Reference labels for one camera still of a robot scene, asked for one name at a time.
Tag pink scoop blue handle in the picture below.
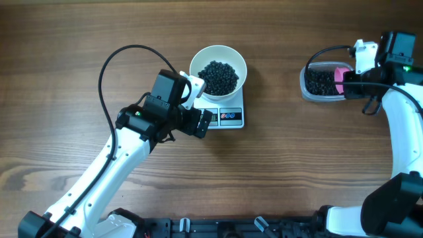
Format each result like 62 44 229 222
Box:
334 67 350 95

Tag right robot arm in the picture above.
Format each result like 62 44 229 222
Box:
311 31 422 237

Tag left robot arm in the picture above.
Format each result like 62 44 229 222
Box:
18 69 212 237

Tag white digital kitchen scale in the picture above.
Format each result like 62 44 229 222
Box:
194 87 245 130

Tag black beans in bowl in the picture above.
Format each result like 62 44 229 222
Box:
198 61 239 96

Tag white bowl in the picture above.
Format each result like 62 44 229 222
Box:
189 45 248 101

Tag clear plastic container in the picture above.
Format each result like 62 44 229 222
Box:
299 61 354 102

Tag left black cable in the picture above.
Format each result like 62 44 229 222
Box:
41 44 178 238

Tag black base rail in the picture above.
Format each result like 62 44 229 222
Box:
98 216 374 238

